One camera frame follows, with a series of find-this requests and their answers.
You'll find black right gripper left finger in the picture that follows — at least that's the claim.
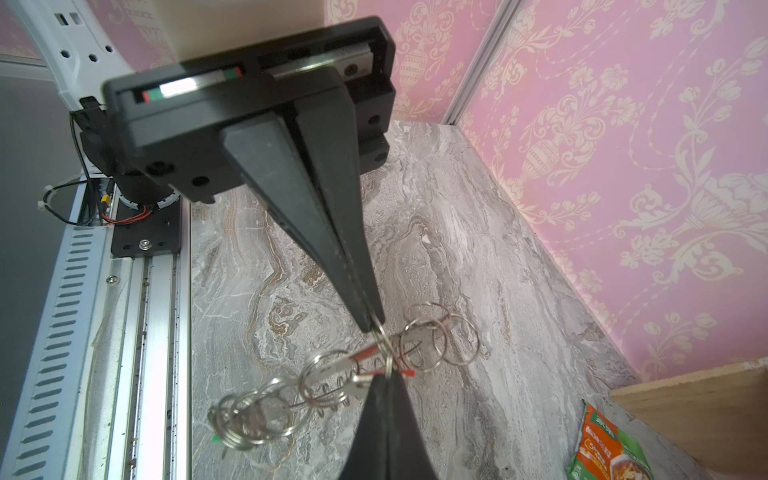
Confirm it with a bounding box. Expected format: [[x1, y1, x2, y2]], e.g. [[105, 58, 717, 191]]
[[339, 374, 389, 480]]

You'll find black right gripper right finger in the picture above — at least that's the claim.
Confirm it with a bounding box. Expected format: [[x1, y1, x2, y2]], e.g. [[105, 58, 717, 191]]
[[386, 373, 437, 479]]

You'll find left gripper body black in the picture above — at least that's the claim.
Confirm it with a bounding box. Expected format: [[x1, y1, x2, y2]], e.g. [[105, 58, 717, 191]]
[[102, 16, 396, 203]]

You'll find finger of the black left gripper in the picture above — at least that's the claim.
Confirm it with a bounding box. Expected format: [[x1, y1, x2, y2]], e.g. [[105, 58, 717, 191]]
[[295, 86, 384, 327], [220, 113, 373, 332]]

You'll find red key tag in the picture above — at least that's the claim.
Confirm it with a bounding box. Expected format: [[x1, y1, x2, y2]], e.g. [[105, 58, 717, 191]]
[[351, 344, 387, 374]]

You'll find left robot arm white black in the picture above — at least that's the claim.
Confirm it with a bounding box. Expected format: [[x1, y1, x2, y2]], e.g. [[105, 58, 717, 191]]
[[11, 1, 395, 332]]

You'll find green orange snack packet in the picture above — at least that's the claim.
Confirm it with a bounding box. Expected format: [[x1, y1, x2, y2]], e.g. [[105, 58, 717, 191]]
[[565, 403, 654, 480]]

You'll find wooden shelf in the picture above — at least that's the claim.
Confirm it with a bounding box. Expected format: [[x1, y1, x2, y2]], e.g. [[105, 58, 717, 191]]
[[610, 357, 767, 479]]

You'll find aluminium corner post left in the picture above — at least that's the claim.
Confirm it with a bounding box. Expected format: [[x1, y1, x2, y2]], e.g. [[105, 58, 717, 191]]
[[441, 0, 523, 126]]

